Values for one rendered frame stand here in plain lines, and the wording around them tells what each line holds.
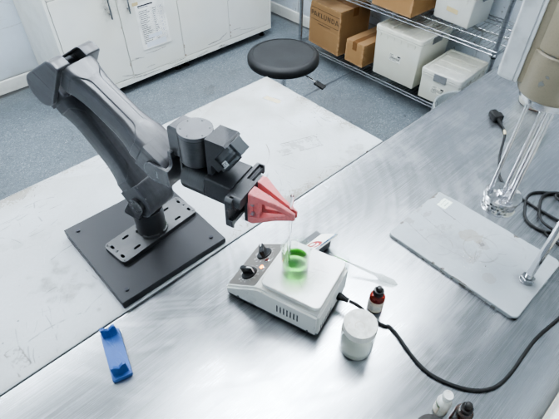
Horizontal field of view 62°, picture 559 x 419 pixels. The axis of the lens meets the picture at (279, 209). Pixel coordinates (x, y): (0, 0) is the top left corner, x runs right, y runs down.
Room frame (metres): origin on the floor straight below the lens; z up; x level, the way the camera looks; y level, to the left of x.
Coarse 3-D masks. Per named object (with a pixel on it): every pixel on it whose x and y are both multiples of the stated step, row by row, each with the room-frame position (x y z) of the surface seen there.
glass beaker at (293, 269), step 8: (296, 240) 0.54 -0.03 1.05; (304, 240) 0.53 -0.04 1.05; (280, 248) 0.51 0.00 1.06; (296, 248) 0.54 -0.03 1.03; (304, 248) 0.53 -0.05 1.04; (312, 248) 0.51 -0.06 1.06; (288, 264) 0.49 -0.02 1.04; (296, 264) 0.49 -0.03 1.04; (304, 264) 0.50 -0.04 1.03; (288, 272) 0.49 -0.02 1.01; (296, 272) 0.49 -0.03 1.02; (304, 272) 0.50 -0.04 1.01; (296, 280) 0.49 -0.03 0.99
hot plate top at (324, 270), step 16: (320, 256) 0.55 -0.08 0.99; (272, 272) 0.51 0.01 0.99; (320, 272) 0.51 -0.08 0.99; (336, 272) 0.51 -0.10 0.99; (272, 288) 0.48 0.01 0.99; (288, 288) 0.48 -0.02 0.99; (304, 288) 0.48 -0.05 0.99; (320, 288) 0.48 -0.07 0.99; (304, 304) 0.45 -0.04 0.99; (320, 304) 0.44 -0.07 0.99
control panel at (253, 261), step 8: (256, 248) 0.62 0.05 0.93; (272, 248) 0.60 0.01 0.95; (256, 256) 0.59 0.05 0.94; (272, 256) 0.57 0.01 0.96; (248, 264) 0.57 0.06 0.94; (256, 264) 0.56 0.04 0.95; (264, 264) 0.55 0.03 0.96; (240, 272) 0.55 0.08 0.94; (256, 272) 0.54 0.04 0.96; (264, 272) 0.53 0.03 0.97; (232, 280) 0.54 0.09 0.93; (240, 280) 0.53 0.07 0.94; (248, 280) 0.52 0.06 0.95; (256, 280) 0.51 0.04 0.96
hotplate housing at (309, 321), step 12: (228, 288) 0.52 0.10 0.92; (240, 288) 0.51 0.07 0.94; (252, 288) 0.50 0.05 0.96; (264, 288) 0.49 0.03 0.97; (336, 288) 0.49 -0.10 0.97; (252, 300) 0.49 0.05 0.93; (264, 300) 0.48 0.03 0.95; (276, 300) 0.47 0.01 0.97; (288, 300) 0.46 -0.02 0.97; (336, 300) 0.50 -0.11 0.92; (348, 300) 0.49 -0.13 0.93; (276, 312) 0.47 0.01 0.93; (288, 312) 0.46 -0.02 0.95; (300, 312) 0.44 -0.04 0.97; (312, 312) 0.44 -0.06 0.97; (324, 312) 0.45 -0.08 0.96; (300, 324) 0.44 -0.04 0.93; (312, 324) 0.43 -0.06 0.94
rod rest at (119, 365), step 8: (104, 328) 0.43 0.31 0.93; (112, 328) 0.43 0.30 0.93; (104, 336) 0.42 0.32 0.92; (112, 336) 0.43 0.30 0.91; (120, 336) 0.43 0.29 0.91; (104, 344) 0.41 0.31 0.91; (112, 344) 0.41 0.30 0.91; (120, 344) 0.41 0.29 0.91; (112, 352) 0.40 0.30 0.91; (120, 352) 0.40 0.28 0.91; (112, 360) 0.38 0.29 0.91; (120, 360) 0.38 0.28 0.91; (128, 360) 0.38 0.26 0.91; (112, 368) 0.35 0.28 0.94; (120, 368) 0.36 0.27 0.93; (128, 368) 0.37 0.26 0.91; (112, 376) 0.35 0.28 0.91; (120, 376) 0.35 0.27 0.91; (128, 376) 0.35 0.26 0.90
